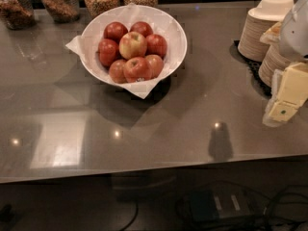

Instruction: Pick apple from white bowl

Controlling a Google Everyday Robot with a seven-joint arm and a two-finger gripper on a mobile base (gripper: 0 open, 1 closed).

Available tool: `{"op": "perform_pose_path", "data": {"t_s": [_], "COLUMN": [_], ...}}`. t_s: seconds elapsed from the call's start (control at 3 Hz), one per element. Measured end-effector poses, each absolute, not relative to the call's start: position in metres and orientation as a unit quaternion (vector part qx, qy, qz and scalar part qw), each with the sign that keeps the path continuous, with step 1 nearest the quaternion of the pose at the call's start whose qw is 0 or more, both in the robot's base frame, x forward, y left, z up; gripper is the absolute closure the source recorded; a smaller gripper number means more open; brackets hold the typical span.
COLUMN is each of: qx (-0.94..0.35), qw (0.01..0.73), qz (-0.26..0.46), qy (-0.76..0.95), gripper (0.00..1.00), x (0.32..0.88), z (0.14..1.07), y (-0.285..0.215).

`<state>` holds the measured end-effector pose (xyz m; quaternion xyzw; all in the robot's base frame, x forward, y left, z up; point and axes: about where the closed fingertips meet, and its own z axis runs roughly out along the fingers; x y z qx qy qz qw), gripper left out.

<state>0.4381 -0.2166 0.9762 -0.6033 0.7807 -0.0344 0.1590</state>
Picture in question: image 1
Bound black power adapter box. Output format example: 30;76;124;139
189;189;253;222

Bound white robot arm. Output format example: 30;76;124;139
263;0;308;127

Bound red apple front centre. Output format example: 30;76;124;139
123;57;152;83

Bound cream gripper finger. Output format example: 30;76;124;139
260;22;282;44
263;63;308;127

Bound black rubber mat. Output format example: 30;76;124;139
238;51;271;98

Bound glass jar brown granola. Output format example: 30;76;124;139
41;0;80;23

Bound red apple back left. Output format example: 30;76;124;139
103;21;128;42

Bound red apple front right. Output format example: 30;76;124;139
145;55;164;79

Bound back stack paper bowls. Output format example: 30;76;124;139
238;0;294;62

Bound front stack paper bowls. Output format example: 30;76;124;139
258;44;291;87

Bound red apple back right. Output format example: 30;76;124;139
130;21;153;37

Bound white paper napkin liner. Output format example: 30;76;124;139
64;3;185;100

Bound black cable on floor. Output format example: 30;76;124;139
117;201;140;231

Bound black cable bundle right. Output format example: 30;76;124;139
174;180;308;231

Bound red apple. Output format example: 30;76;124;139
130;21;153;37
98;38;120;67
146;34;167;58
103;21;128;42
109;59;126;84
145;55;164;79
123;57;152;83

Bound stack paper bowls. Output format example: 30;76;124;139
258;44;291;87
238;0;294;62

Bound white ceramic bowl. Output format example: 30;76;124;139
79;5;189;89

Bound glass jar dark granola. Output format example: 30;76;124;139
0;0;36;30

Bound red apple front left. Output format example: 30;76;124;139
109;59;126;84

